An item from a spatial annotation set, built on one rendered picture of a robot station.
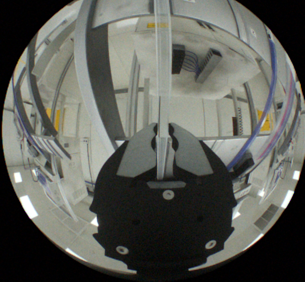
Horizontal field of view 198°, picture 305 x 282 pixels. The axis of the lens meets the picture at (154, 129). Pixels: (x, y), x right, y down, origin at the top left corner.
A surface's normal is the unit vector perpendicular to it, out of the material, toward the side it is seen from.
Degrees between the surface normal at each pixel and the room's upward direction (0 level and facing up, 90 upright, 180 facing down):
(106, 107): 90
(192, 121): 90
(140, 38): 0
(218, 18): 45
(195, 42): 0
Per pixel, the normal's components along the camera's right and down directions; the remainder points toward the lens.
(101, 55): 1.00, 0.00
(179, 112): -0.04, -0.07
